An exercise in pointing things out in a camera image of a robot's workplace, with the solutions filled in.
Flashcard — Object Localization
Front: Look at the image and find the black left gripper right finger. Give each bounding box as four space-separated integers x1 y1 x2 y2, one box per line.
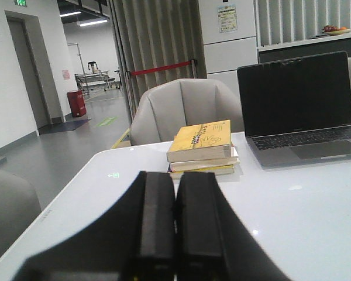
175 172 289 280

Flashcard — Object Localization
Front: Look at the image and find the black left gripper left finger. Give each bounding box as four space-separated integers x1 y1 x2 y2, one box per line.
13 172 175 280

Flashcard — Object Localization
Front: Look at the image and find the bottom yellow book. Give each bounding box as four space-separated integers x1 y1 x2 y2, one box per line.
167 165 235 180

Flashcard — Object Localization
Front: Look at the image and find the yellow book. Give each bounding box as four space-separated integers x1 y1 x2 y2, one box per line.
167 165 235 180
167 119 232 163

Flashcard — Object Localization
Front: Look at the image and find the middle white book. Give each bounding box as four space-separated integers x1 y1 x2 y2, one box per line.
168 146 239 172

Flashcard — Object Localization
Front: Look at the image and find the yellow top book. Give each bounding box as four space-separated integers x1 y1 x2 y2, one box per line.
167 119 232 163

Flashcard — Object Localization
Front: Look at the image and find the near grey chair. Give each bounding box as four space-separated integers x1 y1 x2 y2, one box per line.
0 170 41 257

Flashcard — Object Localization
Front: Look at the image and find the left grey armchair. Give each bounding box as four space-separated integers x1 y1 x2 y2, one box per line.
129 78 244 145

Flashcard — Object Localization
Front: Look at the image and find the red bin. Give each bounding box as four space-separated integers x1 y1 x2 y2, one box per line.
67 90 87 117

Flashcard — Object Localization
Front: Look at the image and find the grey laptop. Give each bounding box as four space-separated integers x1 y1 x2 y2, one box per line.
237 51 351 167

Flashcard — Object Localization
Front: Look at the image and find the metal trolley table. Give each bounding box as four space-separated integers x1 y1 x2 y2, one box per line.
74 70 121 92

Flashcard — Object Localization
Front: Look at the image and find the red barrier belt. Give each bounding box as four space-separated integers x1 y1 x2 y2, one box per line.
127 59 197 76

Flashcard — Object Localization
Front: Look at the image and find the white refrigerator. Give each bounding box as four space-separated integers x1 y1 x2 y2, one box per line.
198 0 258 95

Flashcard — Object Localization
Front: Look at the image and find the fruit bowl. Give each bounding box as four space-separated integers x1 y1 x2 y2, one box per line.
322 25 351 36

